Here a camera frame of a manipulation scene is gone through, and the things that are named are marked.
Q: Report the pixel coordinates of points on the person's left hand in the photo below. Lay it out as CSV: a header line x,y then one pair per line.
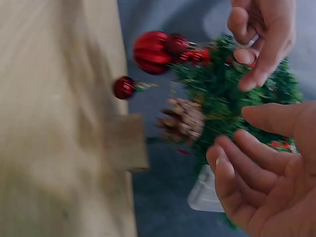
x,y
274,32

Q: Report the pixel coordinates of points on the person's right hand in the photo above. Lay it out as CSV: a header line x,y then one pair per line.
x,y
276,197

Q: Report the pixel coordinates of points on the person's left fingers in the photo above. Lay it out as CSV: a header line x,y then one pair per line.
x,y
240,23

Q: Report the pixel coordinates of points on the small green tinsel tree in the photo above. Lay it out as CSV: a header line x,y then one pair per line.
x,y
217,91

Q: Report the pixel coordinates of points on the small shiny red bauble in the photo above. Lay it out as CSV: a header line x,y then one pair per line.
x,y
200,56
123,87

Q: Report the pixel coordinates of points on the dark red round bauble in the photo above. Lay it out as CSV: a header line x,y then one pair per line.
x,y
176,44

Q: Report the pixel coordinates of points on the large ribbed red bauble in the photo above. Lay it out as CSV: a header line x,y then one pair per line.
x,y
150,53

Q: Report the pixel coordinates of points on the brown pine cone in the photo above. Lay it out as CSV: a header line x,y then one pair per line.
x,y
184,121

